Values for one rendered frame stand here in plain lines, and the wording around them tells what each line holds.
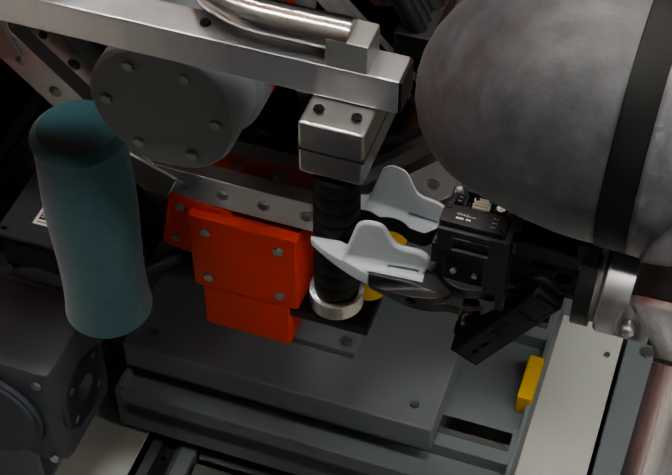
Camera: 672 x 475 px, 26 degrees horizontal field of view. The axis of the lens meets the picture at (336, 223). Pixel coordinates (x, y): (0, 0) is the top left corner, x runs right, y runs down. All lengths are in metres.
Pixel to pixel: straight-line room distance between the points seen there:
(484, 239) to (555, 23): 0.46
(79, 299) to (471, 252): 0.54
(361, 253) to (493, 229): 0.11
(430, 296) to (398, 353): 0.74
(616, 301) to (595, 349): 0.99
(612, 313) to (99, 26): 0.42
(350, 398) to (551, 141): 1.22
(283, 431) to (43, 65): 0.61
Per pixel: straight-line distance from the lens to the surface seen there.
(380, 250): 1.06
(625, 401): 1.97
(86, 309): 1.47
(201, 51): 1.05
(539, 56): 0.56
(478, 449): 1.79
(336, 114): 1.02
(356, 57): 1.00
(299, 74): 1.03
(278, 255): 1.47
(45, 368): 1.59
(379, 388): 1.76
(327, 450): 1.78
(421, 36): 1.04
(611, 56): 0.55
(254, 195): 1.44
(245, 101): 1.17
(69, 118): 1.35
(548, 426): 1.93
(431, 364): 1.79
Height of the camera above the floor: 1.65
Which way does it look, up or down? 47 degrees down
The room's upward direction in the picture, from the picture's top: straight up
